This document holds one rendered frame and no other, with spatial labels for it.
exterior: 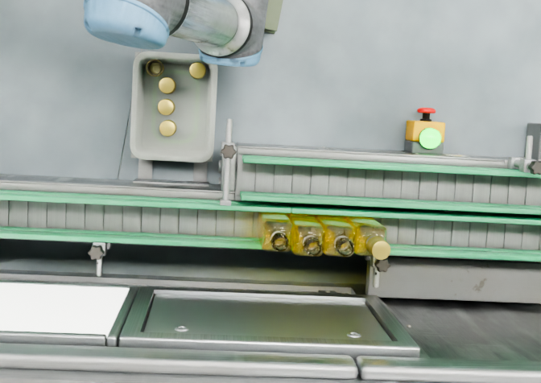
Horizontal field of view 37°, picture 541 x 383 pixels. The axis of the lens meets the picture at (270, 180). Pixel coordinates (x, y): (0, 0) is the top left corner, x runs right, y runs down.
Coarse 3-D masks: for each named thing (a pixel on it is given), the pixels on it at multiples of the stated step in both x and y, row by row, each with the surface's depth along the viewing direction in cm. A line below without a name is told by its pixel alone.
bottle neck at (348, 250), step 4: (340, 236) 146; (344, 236) 146; (336, 240) 145; (340, 240) 143; (344, 240) 142; (348, 240) 142; (336, 244) 144; (340, 244) 141; (348, 244) 145; (352, 244) 141; (336, 248) 144; (340, 248) 141; (348, 248) 144; (352, 248) 141; (340, 252) 141; (344, 252) 143; (348, 252) 142; (352, 252) 141; (344, 256) 141; (348, 256) 141
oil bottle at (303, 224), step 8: (288, 216) 161; (296, 216) 158; (304, 216) 159; (312, 216) 160; (296, 224) 149; (304, 224) 149; (312, 224) 149; (320, 224) 150; (296, 232) 147; (304, 232) 146; (312, 232) 146; (320, 232) 146; (296, 240) 146; (320, 240) 146; (296, 248) 146
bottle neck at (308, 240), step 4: (308, 236) 145; (312, 236) 145; (304, 240) 144; (308, 240) 142; (312, 240) 141; (316, 240) 142; (304, 244) 143; (308, 244) 141; (316, 244) 144; (320, 244) 141; (304, 248) 142; (312, 248) 146; (316, 248) 143; (320, 248) 141; (308, 252) 141; (312, 252) 142; (316, 252) 141; (312, 256) 141
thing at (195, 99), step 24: (144, 72) 172; (168, 72) 173; (216, 72) 166; (144, 96) 173; (168, 96) 173; (192, 96) 174; (216, 96) 167; (144, 120) 173; (192, 120) 174; (144, 144) 174; (168, 144) 174; (192, 144) 175
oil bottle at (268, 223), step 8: (264, 216) 153; (272, 216) 153; (280, 216) 154; (264, 224) 147; (272, 224) 146; (280, 224) 146; (288, 224) 146; (264, 232) 146; (272, 232) 145; (288, 232) 146; (264, 240) 146; (280, 240) 148; (288, 240) 146; (264, 248) 147; (272, 248) 146; (288, 248) 146
